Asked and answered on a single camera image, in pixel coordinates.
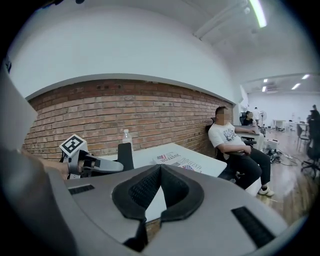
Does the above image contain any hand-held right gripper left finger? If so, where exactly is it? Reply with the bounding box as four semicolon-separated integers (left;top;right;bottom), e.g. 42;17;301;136
63;163;164;251

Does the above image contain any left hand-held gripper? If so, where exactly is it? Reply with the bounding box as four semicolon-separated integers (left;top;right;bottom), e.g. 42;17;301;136
59;134;125;181

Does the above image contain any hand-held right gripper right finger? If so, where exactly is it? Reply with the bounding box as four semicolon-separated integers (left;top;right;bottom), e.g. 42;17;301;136
146;163;289;256

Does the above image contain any black rectangular object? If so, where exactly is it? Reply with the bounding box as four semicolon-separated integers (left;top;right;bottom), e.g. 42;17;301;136
117;142;135;172

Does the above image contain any person's left forearm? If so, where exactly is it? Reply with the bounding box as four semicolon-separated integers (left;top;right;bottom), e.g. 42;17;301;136
37;156;70;181

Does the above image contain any clear plastic water bottle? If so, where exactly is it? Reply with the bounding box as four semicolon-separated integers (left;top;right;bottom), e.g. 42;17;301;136
122;128;134;151

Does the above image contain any white folding table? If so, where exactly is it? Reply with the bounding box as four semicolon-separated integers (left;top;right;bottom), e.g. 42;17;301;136
99;142;228;223

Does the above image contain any white printed magazine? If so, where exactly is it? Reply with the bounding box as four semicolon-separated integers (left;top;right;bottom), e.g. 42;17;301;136
152;151;183;166

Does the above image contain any flag print magazine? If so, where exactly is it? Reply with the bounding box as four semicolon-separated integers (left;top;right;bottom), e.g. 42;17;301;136
174;157;204;174

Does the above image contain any white box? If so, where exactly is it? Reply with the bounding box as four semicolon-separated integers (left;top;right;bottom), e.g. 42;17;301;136
263;138;280;151

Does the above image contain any standing fan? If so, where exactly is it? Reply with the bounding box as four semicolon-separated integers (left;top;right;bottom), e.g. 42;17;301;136
258;109;270;131

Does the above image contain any black mesh chair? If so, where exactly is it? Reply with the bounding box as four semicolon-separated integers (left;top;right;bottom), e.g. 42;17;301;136
300;116;320;179

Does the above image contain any long ceiling light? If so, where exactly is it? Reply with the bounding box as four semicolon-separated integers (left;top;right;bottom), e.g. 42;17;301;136
248;0;268;29

